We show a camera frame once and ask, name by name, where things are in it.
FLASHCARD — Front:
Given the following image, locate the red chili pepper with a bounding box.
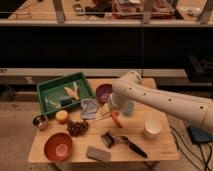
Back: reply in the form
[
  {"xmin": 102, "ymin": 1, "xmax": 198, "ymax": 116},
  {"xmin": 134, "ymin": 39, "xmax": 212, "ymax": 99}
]
[{"xmin": 111, "ymin": 111, "xmax": 123, "ymax": 128}]

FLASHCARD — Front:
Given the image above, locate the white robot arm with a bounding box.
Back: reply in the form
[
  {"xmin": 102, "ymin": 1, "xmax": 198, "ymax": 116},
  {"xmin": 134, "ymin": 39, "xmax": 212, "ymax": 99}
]
[{"xmin": 108, "ymin": 71, "xmax": 213, "ymax": 134}]

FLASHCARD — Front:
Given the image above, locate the small light tray item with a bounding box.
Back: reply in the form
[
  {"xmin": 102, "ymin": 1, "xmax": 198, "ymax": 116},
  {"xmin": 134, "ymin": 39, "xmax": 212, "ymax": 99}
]
[{"xmin": 45, "ymin": 97, "xmax": 61, "ymax": 108}]

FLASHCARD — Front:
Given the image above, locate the blue plastic cup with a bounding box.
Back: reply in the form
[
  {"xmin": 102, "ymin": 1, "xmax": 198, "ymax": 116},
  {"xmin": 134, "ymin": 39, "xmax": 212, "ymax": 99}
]
[{"xmin": 122, "ymin": 101, "xmax": 134, "ymax": 116}]

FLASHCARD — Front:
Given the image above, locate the purple bowl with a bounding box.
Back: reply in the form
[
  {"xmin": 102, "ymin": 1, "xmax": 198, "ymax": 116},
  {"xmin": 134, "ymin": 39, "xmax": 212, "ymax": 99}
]
[{"xmin": 95, "ymin": 84, "xmax": 112, "ymax": 104}]

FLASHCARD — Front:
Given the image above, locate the wooden skewer stick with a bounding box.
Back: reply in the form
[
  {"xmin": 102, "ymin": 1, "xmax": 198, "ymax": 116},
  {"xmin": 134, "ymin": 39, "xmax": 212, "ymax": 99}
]
[{"xmin": 92, "ymin": 114, "xmax": 111, "ymax": 122}]

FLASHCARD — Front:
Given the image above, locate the white paper cup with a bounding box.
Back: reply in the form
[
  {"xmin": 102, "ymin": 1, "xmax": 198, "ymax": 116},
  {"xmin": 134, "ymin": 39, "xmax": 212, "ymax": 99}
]
[{"xmin": 144, "ymin": 118, "xmax": 162, "ymax": 138}]

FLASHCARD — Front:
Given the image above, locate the corn cob with husk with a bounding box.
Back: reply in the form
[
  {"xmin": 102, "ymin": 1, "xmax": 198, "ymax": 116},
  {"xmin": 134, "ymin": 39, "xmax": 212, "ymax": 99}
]
[{"xmin": 64, "ymin": 82, "xmax": 79, "ymax": 100}]

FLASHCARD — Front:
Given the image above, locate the bunch of dark grapes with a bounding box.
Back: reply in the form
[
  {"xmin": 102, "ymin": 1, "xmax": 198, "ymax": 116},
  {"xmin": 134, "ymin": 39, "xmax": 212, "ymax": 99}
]
[{"xmin": 67, "ymin": 120, "xmax": 89, "ymax": 137}]

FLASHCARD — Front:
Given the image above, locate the grey sponge block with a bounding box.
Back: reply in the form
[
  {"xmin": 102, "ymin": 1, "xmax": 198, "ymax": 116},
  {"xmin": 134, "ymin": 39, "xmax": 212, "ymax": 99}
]
[{"xmin": 86, "ymin": 146, "xmax": 111, "ymax": 162}]

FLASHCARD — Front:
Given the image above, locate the yellow orange fruit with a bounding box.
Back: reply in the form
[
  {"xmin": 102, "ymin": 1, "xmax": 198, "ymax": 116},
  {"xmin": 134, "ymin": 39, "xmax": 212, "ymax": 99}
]
[{"xmin": 55, "ymin": 110, "xmax": 69, "ymax": 124}]

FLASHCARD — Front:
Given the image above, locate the orange red bowl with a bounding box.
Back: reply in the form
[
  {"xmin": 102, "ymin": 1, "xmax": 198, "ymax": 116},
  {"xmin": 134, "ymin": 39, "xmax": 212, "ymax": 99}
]
[{"xmin": 44, "ymin": 133, "xmax": 73, "ymax": 162}]

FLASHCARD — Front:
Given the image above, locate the small metal cup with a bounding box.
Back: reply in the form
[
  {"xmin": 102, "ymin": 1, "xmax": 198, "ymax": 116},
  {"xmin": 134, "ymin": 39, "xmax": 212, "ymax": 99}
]
[{"xmin": 33, "ymin": 115, "xmax": 48, "ymax": 130}]

